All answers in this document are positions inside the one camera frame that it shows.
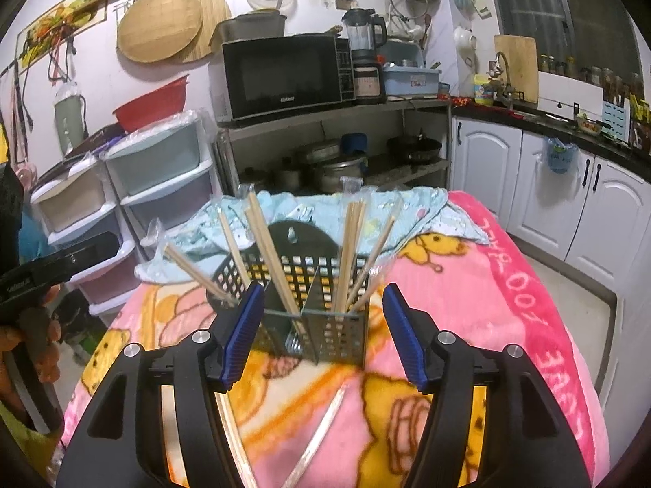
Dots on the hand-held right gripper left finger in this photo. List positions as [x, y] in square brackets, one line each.
[244, 335]

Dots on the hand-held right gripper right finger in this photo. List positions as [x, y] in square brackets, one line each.
[402, 335]

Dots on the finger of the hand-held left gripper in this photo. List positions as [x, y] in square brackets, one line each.
[91, 256]

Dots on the green plastic utensil basket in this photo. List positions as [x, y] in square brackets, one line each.
[330, 330]

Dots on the wooden chopstick pair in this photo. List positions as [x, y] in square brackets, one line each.
[351, 244]
[379, 249]
[320, 432]
[231, 432]
[234, 249]
[267, 254]
[193, 274]

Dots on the person's left forearm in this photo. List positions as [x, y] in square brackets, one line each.
[25, 447]

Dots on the person's left hand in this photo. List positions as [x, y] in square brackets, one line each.
[51, 356]

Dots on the white drawer unit beige drawers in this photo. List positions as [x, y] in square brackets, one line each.
[66, 203]

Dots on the pink printed blanket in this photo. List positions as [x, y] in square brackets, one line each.
[508, 366]

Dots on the dark flat tray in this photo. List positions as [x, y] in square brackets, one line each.
[96, 142]

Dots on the light blue towel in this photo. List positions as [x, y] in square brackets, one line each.
[305, 208]

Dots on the red plastic basin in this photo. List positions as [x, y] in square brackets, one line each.
[152, 109]

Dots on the steel pot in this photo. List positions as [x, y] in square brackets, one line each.
[338, 173]

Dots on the black wok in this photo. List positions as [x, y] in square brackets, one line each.
[414, 148]

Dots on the white kitchen cabinets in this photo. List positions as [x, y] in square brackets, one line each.
[488, 157]

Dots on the metal kitchen shelf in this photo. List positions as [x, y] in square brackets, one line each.
[325, 114]

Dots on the blue hanging bag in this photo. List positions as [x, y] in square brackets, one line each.
[559, 157]

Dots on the black kitchen countertop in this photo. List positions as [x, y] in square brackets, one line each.
[483, 111]

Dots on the round bamboo tray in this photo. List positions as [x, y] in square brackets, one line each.
[157, 25]

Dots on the blue dish rack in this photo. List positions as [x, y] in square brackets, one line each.
[407, 81]

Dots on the yellow container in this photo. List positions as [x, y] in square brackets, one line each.
[484, 91]

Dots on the black microwave oven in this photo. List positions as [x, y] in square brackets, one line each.
[285, 76]

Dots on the metal faucet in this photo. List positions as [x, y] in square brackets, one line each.
[503, 92]

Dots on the bamboo mat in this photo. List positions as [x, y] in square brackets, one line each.
[216, 20]

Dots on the grey plastic container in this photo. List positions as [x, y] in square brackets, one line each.
[252, 28]

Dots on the patterned bowl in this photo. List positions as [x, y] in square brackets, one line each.
[590, 124]

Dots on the wooden cutting board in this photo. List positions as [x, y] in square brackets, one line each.
[516, 66]

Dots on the white counter box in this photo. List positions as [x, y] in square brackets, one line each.
[569, 94]

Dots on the black blender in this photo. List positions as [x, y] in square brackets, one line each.
[363, 40]

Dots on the blue knife holder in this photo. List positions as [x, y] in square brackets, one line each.
[616, 119]

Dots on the row of spice jars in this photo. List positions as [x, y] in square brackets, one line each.
[595, 73]

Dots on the dark window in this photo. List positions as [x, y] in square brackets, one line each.
[559, 10]

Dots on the wall poster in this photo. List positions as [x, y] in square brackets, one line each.
[61, 20]

